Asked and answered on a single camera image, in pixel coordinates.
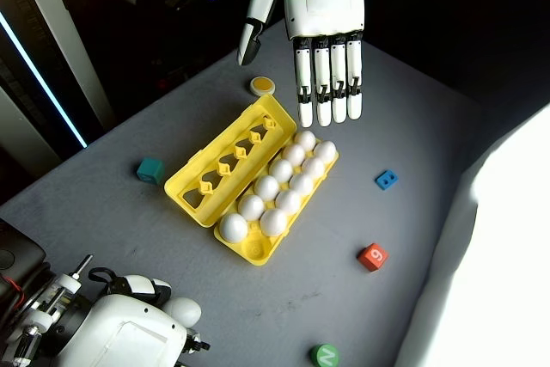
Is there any white toy egg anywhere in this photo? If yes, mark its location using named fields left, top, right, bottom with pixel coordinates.
left=288, top=173, right=315, bottom=198
left=237, top=193, right=266, bottom=222
left=274, top=189, right=303, bottom=216
left=259, top=207, right=289, bottom=238
left=294, top=130, right=318, bottom=152
left=218, top=212, right=249, bottom=244
left=162, top=297, right=203, bottom=328
left=268, top=158, right=295, bottom=184
left=313, top=140, right=338, bottom=165
left=281, top=143, right=307, bottom=168
left=301, top=156, right=327, bottom=180
left=253, top=174, right=281, bottom=202

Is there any yellow egg carton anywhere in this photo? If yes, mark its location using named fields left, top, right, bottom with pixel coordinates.
left=164, top=94, right=340, bottom=267

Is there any yellow and white round button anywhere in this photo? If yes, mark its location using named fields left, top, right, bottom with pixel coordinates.
left=249, top=76, right=277, bottom=96

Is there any grey table cloth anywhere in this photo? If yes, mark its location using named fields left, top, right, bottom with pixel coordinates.
left=0, top=18, right=489, bottom=367

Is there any teal cube block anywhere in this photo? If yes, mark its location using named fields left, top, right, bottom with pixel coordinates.
left=136, top=157, right=166, bottom=186

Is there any blue block with holes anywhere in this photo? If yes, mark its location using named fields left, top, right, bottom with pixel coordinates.
left=375, top=169, right=400, bottom=191

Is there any green letter N cylinder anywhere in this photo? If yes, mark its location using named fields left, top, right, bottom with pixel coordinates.
left=309, top=343, right=340, bottom=367

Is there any red numeral cube block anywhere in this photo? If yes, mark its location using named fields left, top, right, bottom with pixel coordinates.
left=357, top=242, right=389, bottom=274

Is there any cyan light strip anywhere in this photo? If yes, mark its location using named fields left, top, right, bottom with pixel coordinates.
left=0, top=9, right=89, bottom=150

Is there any grey frame panel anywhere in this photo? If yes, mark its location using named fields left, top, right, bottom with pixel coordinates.
left=0, top=85, right=61, bottom=179

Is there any white frame post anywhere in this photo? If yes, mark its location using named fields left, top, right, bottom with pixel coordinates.
left=10, top=0, right=118, bottom=130

